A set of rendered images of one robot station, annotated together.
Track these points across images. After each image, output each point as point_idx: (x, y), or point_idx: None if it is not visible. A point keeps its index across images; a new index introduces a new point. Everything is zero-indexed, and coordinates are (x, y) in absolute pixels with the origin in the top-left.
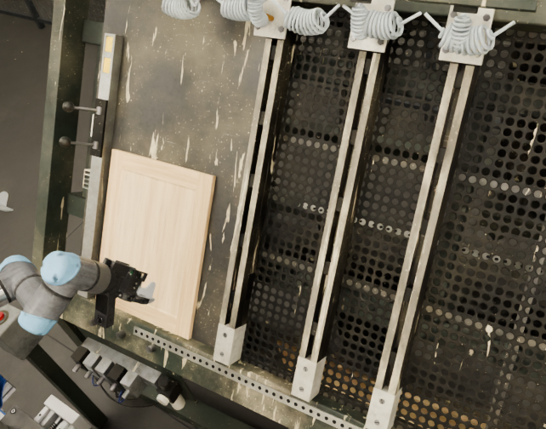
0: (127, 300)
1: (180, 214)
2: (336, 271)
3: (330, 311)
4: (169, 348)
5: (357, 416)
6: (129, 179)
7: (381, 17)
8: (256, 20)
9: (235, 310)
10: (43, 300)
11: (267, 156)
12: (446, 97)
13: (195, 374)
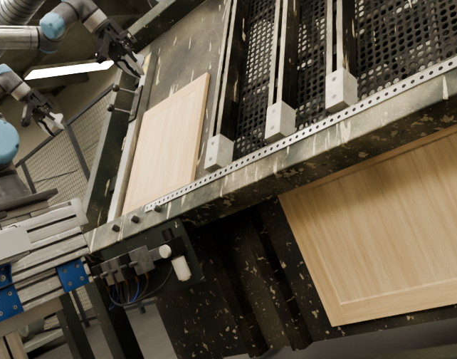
0: (119, 45)
1: (186, 111)
2: (286, 37)
3: (288, 67)
4: (171, 197)
5: None
6: (154, 120)
7: None
8: None
9: (219, 120)
10: (58, 6)
11: (237, 25)
12: None
13: (191, 201)
